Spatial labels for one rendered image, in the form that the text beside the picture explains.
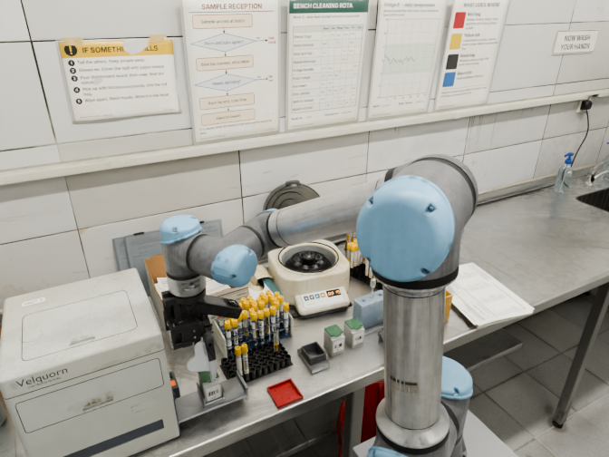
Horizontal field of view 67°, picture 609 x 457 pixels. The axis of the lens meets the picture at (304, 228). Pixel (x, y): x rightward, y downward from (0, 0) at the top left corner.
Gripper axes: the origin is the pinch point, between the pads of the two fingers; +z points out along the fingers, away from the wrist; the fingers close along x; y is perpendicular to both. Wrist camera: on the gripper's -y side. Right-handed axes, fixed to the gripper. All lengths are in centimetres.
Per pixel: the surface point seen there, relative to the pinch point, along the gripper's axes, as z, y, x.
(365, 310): 6.8, -47.8, -5.8
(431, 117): -31, -111, -56
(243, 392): 11.0, -7.1, 2.5
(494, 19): -65, -137, -57
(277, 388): 14.8, -16.3, 2.0
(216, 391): 7.6, -0.7, 2.5
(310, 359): 11.4, -26.8, -0.2
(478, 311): 13, -84, 4
